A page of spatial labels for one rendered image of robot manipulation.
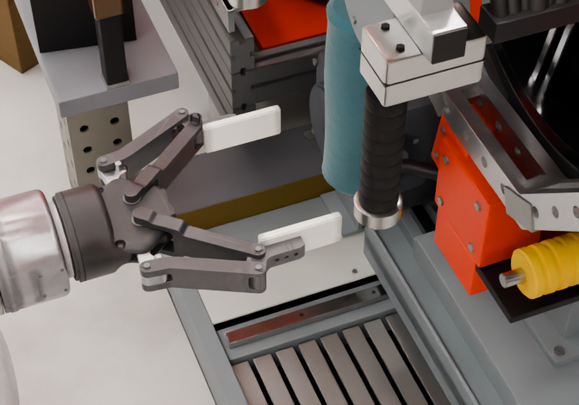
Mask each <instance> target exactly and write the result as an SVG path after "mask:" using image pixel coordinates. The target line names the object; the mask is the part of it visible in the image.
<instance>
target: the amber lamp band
mask: <svg viewBox="0 0 579 405"><path fill-rule="evenodd" d="M88 4H89V6H90V10H91V12H92V14H93V16H94V17H95V19H96V20H102V19H105V18H109V17H113V16H119V15H122V14H123V13H124V6H123V0H88Z"/></svg>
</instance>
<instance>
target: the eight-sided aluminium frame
mask: <svg viewBox="0 0 579 405"><path fill-rule="evenodd" d="M429 98H430V101H431V102H432V103H433V107H434V108H435V110H436V113H437V115H438V117H440V116H442V115H443V116H444V117H445V119H446V121H447V122H448V124H449V126H450V128H451V130H452V132H453V133H454V134H455V135H456V137H457V138H458V140H459V142H460V143H461V145H462V146H463V147H464V149H465V151H466V152H467V153H468V154H469V155H470V157H471V159H472V160H473V161H474V163H475V164H476V166H477V167H478V169H479V170H480V172H481V173H482V174H483V176H484V177H485V178H486V180H487V181H488V182H489V184H490V186H491V187H492V189H493V190H494V191H495V193H496V195H497V196H498V197H499V198H500V199H501V201H502V202H503V204H504V205H505V207H506V213H507V215H509V216H510V217H512V218H513V219H514V220H515V221H516V222H517V224H518V225H519V226H520V228H521V229H523V230H529V231H530V232H531V233H533V232H536V231H539V230H548V231H573V232H579V178H578V179H568V178H567V177H565V176H564V174H563V173H562V172H561V171H560V169H559V168H558V167H557V165H556V164H555V162H554V161H553V160H552V159H551V157H550V156H549V154H548V153H547V152H546V150H545V149H544V148H543V147H542V146H541V145H540V143H539V142H538V140H537V139H536V138H535V137H534V135H533V134H532V132H531V131H530V130H529V128H528V127H527V126H526V124H525V123H524V122H523V121H522V120H521V119H520V117H519V116H518V115H517V113H516V112H515V111H514V109H513V108H512V106H511V105H510V104H509V103H508V101H507V100H506V98H505V97H504V96H503V95H502V94H501V93H500V91H499V90H498V89H497V87H496V86H495V84H494V83H493V82H492V81H491V79H490V78H489V75H488V73H487V72H486V69H485V67H484V66H483V68H482V78H481V80H480V81H478V82H476V83H473V84H467V85H464V86H461V87H457V88H454V89H451V90H446V91H442V92H439V93H436V94H432V95H429ZM474 103H475V104H476V106H477V107H478V109H479V110H480V112H481V114H482V116H483V118H484V120H485V121H486V122H487V124H488V125H489V128H490V130H491V131H492V133H491V131H490V130H489V128H488V127H487V126H486V124H485V123H484V122H483V120H482V118H481V117H480V116H479V114H478V113H477V112H476V111H475V110H474V108H473V107H472V106H471V104H474Z"/></svg>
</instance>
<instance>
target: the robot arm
mask: <svg viewBox="0 0 579 405"><path fill-rule="evenodd" d="M280 133H281V109H280V108H279V106H277V105H275V106H271V107H269V108H265V109H259V110H256V111H253V112H249V113H245V114H242V115H236V114H229V115H224V116H219V117H216V118H213V119H209V120H206V121H203V120H202V115H201V114H199V113H197V112H196V113H191V114H190V115H189V111H188V110H187V109H186V108H179V109H176V110H175V111H174V112H172V113H171V114H169V115H168V116H167V117H166V118H164V119H163V120H161V121H160V122H158V123H157V124H155V125H154V126H152V127H151V128H149V129H148V130H147V131H146V132H145V133H143V134H141V135H140V136H138V137H137V138H136V139H134V140H132V141H131V142H129V143H128V144H127V145H125V146H124V147H123V148H122V149H120V150H118V151H115V152H112V153H109V154H106V155H103V156H101V157H99V158H98V159H97V160H96V166H97V171H98V177H99V182H100V184H101V185H103V187H101V188H97V187H96V186H95V185H94V184H85V185H82V186H78V187H75V188H72V189H69V190H63V191H60V192H56V193H55V196H53V197H52V202H47V199H46V197H45V195H44V193H43V192H42V191H41V190H29V191H26V192H22V193H19V194H15V195H13V196H6V197H3V198H0V315H4V310H5V313H6V314H7V313H15V312H17V311H19V310H20V309H22V308H27V307H31V306H34V305H37V304H40V303H43V302H48V301H52V300H54V299H58V298H61V297H63V296H67V295H68V294H69V292H70V290H71V288H70V280H69V278H71V277H74V279H75V280H76V281H79V282H80V283H82V282H85V281H88V280H91V279H94V278H98V277H102V276H106V275H109V274H112V273H115V272H116V271H117V270H118V269H119V268H120V267H121V266H123V265H125V264H129V263H136V264H139V266H140V280H141V287H142V289H143V290H144V291H146V292H152V291H156V290H164V289H168V288H181V289H193V290H217V291H230V292H242V293H254V294H261V293H264V292H265V291H266V272H267V271H268V270H269V269H270V268H272V267H274V266H278V265H282V264H286V263H288V262H291V261H293V260H294V261H295V260H298V259H301V258H302V257H304V256H305V252H306V251H308V250H312V249H315V248H318V247H321V246H326V245H329V244H332V243H335V242H338V241H340V240H341V226H342V216H341V214H340V213H339V212H335V213H332V214H329V215H323V216H321V217H317V218H314V219H312V220H308V221H303V222H300V223H297V224H294V225H291V226H287V227H282V228H279V229H276V230H273V231H270V232H267V233H264V234H259V235H258V243H255V242H251V241H248V240H242V239H238V238H234V237H232V236H228V235H225V234H218V233H215V232H212V231H209V230H205V229H201V228H198V227H192V226H189V225H188V224H187V223H186V222H185V221H184V220H181V219H178V218H177V214H176V212H175V209H174V208H173V207H172V206H171V204H170V203H169V202H168V196H167V192H166V189H167V188H168V187H169V186H170V184H171V183H172V182H173V181H174V179H175V178H176V177H177V176H178V174H179V173H180V172H181V171H182V170H183V168H184V167H185V166H186V165H187V164H188V163H189V162H190V161H191V159H192V158H193V157H194V156H195V155H196V153H197V152H198V151H199V150H200V149H201V147H202V146H203V144H204V150H205V152H206V153H211V152H214V151H218V150H221V149H224V148H228V147H231V146H237V145H240V144H243V143H247V142H250V141H254V140H259V139H263V138H265V137H269V136H272V135H275V134H280ZM155 159H156V160H155ZM154 160H155V162H154V163H153V164H152V165H148V164H150V163H151V162H153V161H154ZM145 166H146V168H145V169H144V170H143V171H142V172H141V174H140V175H139V176H138V177H137V178H136V179H135V180H134V181H132V180H127V178H130V177H132V176H133V175H134V174H135V173H137V172H138V171H140V170H141V169H143V168H144V167H145ZM172 238H173V240H171V239H172ZM158 253H162V254H165V255H169V256H171V257H163V258H162V256H161V255H160V254H158ZM184 256H187V257H189V258H187V257H184ZM3 308H4V309H3ZM0 405H20V401H19V393H18V387H17V381H16V374H15V370H14V366H13V363H12V359H11V356H10V353H9V348H8V346H7V343H6V341H5V339H4V337H3V333H2V331H1V329H0Z"/></svg>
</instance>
